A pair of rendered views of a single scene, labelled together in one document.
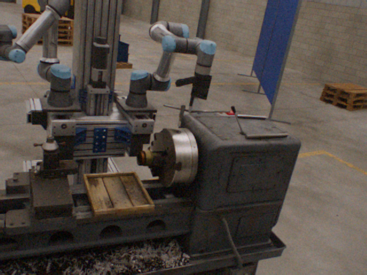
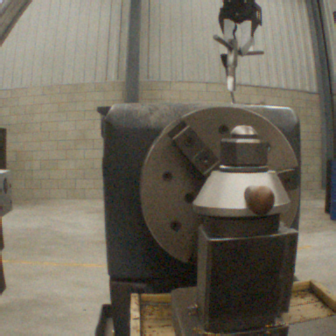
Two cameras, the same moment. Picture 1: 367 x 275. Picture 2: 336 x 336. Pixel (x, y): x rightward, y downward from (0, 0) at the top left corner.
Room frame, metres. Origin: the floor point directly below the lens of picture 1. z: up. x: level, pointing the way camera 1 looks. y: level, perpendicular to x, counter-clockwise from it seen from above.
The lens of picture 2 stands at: (1.41, 1.02, 1.17)
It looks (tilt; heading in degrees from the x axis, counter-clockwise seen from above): 3 degrees down; 294
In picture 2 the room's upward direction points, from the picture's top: straight up
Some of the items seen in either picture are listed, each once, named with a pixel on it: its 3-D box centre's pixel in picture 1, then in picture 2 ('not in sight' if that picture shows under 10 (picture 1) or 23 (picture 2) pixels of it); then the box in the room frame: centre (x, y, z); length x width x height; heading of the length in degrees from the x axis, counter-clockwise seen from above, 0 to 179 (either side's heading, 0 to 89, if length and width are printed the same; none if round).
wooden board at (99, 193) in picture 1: (117, 192); (243, 322); (1.60, 0.30, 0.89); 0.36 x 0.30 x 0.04; 27
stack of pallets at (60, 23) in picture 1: (48, 30); not in sight; (10.41, 4.41, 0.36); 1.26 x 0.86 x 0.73; 138
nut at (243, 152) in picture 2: (50, 138); (244, 148); (1.53, 0.63, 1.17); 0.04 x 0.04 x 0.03
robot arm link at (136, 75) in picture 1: (140, 80); not in sight; (2.29, 0.35, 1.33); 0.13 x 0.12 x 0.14; 112
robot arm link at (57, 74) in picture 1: (59, 76); not in sight; (2.06, 0.80, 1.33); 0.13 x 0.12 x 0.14; 50
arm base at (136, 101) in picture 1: (137, 97); not in sight; (2.29, 0.36, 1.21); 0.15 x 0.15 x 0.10
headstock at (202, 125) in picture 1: (233, 156); (192, 183); (1.93, -0.31, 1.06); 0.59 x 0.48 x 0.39; 117
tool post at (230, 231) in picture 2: (50, 156); (244, 268); (1.52, 0.62, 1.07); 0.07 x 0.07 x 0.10; 27
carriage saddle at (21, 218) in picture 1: (39, 196); not in sight; (1.43, 0.64, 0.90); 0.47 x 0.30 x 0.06; 27
